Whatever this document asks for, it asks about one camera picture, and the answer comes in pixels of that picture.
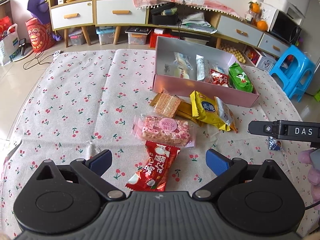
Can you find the white round stand base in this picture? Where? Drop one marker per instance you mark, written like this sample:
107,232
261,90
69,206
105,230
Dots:
21,56

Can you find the blue white chocolate packet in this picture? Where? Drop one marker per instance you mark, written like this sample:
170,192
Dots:
275,145

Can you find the red gift bag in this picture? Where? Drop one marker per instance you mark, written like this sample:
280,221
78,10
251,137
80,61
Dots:
38,36

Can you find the white paper pile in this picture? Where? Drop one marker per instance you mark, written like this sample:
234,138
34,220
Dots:
197,22

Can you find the clear bin black lid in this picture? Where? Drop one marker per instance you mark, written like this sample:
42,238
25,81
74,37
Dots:
137,36

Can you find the person's right hand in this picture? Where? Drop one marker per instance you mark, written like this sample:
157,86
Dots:
315,180

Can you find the clear bin blue lid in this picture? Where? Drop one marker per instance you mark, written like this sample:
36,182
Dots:
106,36

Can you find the white cabinet drawer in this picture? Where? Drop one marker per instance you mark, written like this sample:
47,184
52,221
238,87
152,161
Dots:
121,11
72,15
273,45
240,31

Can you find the orange fruit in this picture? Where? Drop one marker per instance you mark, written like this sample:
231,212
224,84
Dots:
262,25
255,7

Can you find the white microwave oven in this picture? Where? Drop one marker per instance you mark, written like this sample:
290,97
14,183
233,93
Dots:
285,27

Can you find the small clear bin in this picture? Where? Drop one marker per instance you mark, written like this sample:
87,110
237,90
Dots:
76,38

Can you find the pink rice crisp packet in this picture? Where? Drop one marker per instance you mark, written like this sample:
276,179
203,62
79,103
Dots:
162,130

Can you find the wooden white tv cabinet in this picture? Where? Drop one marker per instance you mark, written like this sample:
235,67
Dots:
120,25

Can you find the pink cardboard box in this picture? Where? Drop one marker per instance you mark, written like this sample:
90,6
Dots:
200,92

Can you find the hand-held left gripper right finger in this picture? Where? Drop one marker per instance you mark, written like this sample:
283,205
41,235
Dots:
216,161

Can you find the clear tan cracker packet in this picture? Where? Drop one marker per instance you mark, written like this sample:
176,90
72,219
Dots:
167,103

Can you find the grey wafer packet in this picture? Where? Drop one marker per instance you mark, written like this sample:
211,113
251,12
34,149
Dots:
202,67

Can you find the white green snack packet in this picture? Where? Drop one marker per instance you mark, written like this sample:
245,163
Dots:
182,73

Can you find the purple fabric hat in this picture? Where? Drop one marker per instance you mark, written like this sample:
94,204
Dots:
37,5

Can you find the red plastic bag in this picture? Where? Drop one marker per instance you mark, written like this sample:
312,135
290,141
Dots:
6,27

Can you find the silver blue snack packet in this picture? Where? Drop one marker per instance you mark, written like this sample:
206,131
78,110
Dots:
183,60

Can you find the small white device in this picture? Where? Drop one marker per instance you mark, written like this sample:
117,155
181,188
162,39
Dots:
57,53

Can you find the black storage case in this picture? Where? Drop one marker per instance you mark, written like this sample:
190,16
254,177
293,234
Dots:
163,18

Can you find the white plastic crate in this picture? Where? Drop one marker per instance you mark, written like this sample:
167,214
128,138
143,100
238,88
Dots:
266,62

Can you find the cherry print tablecloth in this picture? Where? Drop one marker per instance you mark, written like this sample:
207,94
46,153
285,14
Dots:
75,105

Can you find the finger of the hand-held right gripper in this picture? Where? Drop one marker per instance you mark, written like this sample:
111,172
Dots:
260,127

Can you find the gold snack packet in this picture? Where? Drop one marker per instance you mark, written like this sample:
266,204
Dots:
186,111
153,101

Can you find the red cardboard box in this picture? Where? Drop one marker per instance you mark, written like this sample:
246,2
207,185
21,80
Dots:
153,41

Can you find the white shopping bag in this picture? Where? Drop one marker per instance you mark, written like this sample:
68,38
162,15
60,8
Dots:
8,48

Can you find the blue plastic stool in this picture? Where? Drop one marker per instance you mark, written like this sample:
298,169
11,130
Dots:
292,65

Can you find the pink cherry cabinet cloth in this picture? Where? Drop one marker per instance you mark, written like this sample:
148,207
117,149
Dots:
212,2

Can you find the yellow snack packet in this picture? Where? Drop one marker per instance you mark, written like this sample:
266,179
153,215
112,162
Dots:
205,110

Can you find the red toy box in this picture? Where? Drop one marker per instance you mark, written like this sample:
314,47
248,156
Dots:
252,55

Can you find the yellow egg tray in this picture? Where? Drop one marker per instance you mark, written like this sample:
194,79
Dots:
237,52

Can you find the red white snack packet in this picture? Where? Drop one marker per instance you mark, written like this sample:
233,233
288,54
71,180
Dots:
152,165
220,78

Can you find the clear bin white lid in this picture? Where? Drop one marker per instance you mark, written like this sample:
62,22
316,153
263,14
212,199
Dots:
196,40

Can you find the white foam box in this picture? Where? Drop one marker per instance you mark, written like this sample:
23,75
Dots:
280,3

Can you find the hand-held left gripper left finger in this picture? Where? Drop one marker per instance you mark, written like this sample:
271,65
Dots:
101,161

